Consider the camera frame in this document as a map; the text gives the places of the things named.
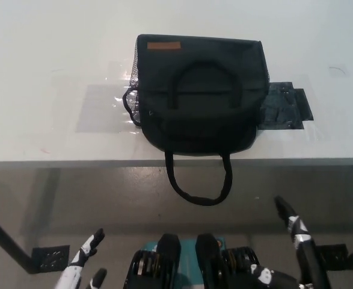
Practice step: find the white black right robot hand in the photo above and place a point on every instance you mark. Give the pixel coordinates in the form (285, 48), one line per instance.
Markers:
(299, 234)

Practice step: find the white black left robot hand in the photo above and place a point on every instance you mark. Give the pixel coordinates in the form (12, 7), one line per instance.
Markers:
(86, 247)

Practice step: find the black soft travel bag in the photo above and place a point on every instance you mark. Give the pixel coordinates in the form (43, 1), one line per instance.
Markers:
(194, 129)

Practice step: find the black floor tape patch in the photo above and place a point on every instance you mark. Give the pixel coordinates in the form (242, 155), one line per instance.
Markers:
(334, 256)
(51, 257)

